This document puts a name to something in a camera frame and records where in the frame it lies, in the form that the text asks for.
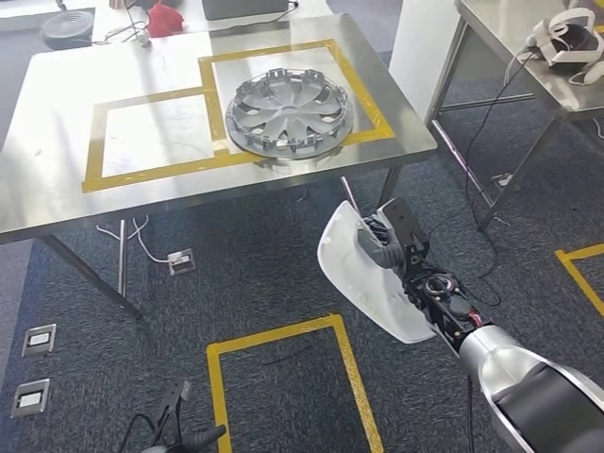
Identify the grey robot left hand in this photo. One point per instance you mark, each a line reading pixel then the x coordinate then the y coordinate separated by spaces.
pixel 203 437

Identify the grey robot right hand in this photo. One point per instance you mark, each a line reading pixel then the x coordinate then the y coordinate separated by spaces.
pixel 377 253

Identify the white plastic cover part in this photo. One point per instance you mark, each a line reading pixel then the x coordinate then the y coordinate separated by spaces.
pixel 354 281

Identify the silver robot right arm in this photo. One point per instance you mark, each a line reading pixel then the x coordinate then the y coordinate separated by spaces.
pixel 510 369

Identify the steel workbench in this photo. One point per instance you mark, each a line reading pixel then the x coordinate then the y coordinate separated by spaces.
pixel 57 125

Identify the yellow floor tape square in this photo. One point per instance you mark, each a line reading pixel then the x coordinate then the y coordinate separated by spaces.
pixel 214 387
pixel 577 278

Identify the open metal floor socket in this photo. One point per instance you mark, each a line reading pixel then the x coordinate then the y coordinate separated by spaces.
pixel 181 262

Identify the white floor power socket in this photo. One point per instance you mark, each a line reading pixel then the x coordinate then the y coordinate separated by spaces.
pixel 502 180

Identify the silver wheel hubcap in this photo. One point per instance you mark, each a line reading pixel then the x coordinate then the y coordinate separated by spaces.
pixel 288 115

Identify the white pillar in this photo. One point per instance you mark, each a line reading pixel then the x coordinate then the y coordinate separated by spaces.
pixel 420 56

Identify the metal floor socket plate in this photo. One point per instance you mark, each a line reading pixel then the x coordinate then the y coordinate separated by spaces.
pixel 39 340
pixel 30 398

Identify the yellow tape rectangle outline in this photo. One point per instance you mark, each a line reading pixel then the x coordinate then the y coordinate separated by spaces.
pixel 208 100

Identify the dark grey laptop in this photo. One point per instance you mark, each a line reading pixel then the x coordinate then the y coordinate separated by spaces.
pixel 245 9

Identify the white VR headset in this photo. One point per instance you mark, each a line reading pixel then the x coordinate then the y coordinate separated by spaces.
pixel 564 37

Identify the white desk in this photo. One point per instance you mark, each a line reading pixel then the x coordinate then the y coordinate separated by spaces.
pixel 189 15

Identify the red cloth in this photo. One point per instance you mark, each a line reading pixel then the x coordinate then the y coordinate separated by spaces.
pixel 165 20

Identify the black round stool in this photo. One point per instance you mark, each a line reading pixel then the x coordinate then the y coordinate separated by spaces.
pixel 68 28

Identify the steel frame table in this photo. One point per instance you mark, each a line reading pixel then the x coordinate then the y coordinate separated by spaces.
pixel 500 37

